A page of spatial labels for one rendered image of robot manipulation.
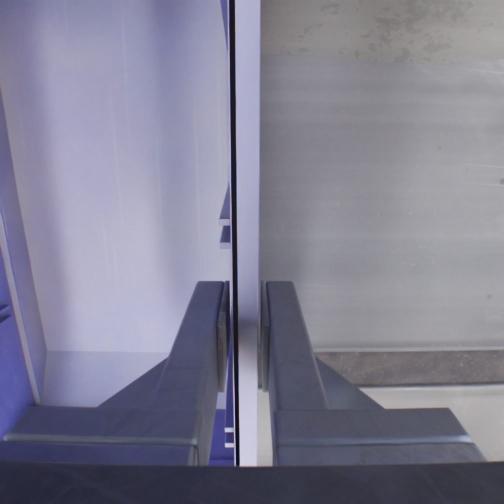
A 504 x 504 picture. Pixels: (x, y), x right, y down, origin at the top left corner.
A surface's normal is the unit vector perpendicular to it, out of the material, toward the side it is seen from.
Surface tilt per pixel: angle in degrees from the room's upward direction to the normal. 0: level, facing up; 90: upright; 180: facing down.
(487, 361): 11
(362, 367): 22
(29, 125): 0
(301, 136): 0
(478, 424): 0
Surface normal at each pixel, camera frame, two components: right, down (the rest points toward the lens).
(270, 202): 0.00, 0.29
